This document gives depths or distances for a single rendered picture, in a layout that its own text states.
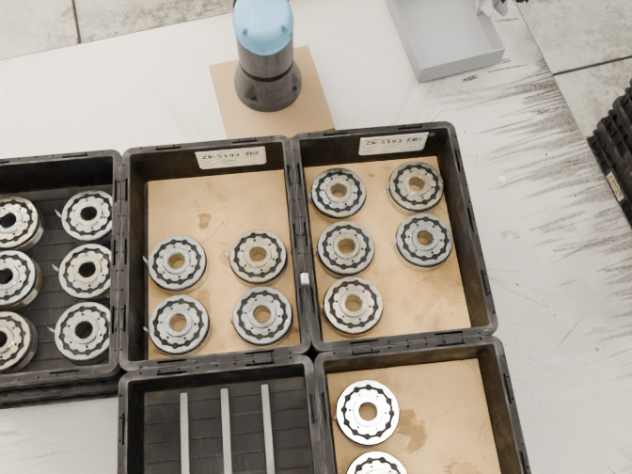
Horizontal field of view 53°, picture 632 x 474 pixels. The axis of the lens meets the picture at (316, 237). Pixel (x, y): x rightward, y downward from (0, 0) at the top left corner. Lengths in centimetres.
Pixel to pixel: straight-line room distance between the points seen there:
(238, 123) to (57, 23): 142
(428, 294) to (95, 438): 66
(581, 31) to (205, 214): 188
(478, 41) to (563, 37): 111
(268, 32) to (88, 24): 148
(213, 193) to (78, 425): 49
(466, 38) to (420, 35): 11
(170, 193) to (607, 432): 93
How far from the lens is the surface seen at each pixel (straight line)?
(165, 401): 112
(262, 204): 120
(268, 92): 139
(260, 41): 128
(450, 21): 163
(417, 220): 117
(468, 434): 112
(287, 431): 109
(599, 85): 260
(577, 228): 144
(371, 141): 118
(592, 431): 132
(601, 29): 276
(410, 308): 114
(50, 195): 131
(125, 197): 114
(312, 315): 102
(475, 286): 110
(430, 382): 112
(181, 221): 121
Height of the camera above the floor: 191
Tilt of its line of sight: 67 degrees down
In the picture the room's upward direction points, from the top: 1 degrees clockwise
